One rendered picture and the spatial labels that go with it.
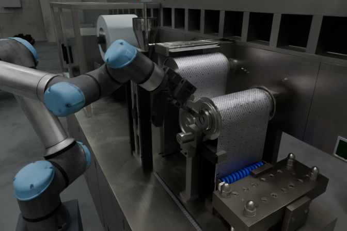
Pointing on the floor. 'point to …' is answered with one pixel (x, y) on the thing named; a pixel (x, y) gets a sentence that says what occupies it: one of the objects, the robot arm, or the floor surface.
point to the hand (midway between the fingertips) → (194, 115)
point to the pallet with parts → (26, 38)
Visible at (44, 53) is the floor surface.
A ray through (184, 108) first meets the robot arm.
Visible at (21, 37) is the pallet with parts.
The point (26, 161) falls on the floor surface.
